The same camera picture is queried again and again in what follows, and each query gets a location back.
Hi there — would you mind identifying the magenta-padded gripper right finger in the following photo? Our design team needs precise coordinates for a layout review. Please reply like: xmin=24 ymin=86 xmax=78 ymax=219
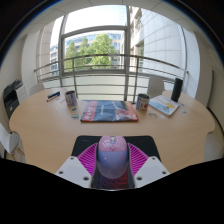
xmin=126 ymin=143 xmax=171 ymax=189

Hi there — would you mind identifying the black mouse pad, red-blue print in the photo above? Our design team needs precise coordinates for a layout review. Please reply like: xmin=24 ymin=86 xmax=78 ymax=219
xmin=70 ymin=134 xmax=162 ymax=190

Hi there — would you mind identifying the metal balcony railing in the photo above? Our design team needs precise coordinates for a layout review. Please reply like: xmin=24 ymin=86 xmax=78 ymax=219
xmin=33 ymin=54 xmax=189 ymax=103

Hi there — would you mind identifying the black office printer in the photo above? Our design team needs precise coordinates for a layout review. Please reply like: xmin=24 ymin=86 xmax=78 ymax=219
xmin=2 ymin=79 xmax=24 ymax=119

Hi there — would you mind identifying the red and blue magazine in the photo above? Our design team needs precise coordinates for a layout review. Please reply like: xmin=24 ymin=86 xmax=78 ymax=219
xmin=80 ymin=100 xmax=139 ymax=123

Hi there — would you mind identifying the printed mug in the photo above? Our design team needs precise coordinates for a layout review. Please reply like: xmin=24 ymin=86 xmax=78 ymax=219
xmin=135 ymin=93 xmax=151 ymax=112
xmin=64 ymin=90 xmax=78 ymax=108

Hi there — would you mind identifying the white booklet with yellow print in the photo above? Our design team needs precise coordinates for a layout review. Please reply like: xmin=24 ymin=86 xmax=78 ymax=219
xmin=148 ymin=94 xmax=181 ymax=118

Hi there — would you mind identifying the black cylinder speaker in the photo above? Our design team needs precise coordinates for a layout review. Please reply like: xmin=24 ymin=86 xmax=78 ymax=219
xmin=170 ymin=77 xmax=184 ymax=103

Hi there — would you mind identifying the small dark blue box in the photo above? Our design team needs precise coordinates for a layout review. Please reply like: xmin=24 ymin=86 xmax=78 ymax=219
xmin=46 ymin=90 xmax=62 ymax=102

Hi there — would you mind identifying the pink and lilac computer mouse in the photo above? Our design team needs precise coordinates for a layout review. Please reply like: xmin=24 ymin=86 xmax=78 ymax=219
xmin=96 ymin=134 xmax=129 ymax=179

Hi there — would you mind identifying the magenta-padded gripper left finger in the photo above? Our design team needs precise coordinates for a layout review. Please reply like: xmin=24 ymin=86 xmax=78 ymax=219
xmin=54 ymin=143 xmax=99 ymax=189

